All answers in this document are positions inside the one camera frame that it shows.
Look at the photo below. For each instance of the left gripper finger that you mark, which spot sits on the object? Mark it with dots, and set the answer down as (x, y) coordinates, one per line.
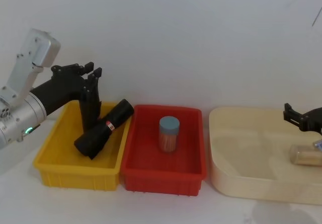
(91, 84)
(73, 68)

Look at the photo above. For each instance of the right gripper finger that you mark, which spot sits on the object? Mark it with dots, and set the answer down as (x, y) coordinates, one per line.
(291, 118)
(291, 110)

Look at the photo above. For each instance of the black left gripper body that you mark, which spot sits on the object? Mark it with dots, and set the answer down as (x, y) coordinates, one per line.
(60, 88)

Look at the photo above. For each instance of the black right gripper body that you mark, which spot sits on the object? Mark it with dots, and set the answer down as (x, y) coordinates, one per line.
(312, 120)

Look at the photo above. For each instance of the plain black bag roll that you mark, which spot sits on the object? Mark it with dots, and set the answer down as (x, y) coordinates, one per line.
(90, 113)

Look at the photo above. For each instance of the clear toothpick jar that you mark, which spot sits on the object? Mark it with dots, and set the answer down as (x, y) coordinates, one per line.
(304, 156)

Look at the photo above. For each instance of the black bag roll with label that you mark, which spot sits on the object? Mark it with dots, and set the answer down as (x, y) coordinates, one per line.
(100, 133)

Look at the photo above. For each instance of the cream plastic tray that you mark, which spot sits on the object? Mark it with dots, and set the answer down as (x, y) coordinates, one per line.
(239, 146)

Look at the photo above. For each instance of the yellow plastic bin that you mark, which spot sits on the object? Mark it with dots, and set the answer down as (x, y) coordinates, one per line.
(63, 158)

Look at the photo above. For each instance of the red plastic bin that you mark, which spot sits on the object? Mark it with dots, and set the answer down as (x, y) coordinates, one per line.
(141, 158)

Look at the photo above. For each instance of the toothpick jar with blue lid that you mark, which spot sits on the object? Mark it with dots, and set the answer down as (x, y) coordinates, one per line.
(169, 138)

